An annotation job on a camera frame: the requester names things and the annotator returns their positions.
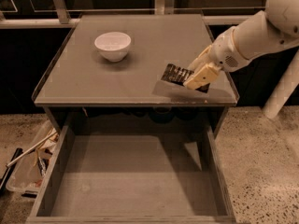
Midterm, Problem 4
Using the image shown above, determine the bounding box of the white stick in bin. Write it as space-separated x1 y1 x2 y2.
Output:
6 131 58 168

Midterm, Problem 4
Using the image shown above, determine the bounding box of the grey cabinet with glass top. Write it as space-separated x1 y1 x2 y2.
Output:
33 14 238 128

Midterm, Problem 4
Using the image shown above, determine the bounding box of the white ceramic bowl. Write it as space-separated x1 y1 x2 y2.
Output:
94 32 132 62

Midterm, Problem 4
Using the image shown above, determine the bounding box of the open grey top drawer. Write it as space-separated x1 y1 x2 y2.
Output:
26 126 236 224

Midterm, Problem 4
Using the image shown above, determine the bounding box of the white diagonal post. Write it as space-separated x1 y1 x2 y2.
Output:
263 51 299 119

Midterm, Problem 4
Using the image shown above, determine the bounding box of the metal railing frame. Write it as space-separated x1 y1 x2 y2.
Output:
0 0 265 29

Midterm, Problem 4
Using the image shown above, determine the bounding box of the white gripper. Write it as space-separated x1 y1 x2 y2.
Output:
183 26 249 90

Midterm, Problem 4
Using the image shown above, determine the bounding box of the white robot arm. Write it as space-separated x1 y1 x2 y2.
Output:
183 0 299 90

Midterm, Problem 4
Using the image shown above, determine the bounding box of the clear plastic bin with clutter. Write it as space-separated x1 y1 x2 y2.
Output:
6 121 59 195

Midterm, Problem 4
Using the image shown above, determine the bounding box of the black flat object on floor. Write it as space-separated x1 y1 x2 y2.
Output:
0 147 22 196

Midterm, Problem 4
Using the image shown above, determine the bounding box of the black rxbar chocolate wrapper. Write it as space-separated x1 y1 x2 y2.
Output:
160 63 210 94

